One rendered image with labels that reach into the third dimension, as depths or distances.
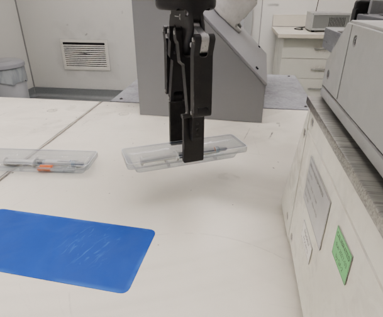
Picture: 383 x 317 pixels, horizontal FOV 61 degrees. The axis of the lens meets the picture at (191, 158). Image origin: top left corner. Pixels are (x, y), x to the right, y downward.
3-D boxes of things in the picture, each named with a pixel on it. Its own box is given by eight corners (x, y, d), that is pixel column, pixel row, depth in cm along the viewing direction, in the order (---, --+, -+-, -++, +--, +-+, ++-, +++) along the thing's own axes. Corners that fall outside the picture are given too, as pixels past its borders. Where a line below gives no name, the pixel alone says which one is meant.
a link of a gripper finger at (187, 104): (200, 28, 42) (205, 26, 40) (208, 115, 44) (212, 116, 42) (171, 29, 40) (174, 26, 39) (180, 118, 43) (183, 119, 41)
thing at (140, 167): (231, 145, 55) (232, 133, 54) (247, 159, 50) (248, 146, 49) (121, 161, 49) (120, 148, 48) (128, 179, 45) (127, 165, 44)
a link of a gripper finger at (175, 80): (170, 28, 41) (166, 24, 42) (165, 103, 48) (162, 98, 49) (199, 27, 42) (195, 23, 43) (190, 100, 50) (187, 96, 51)
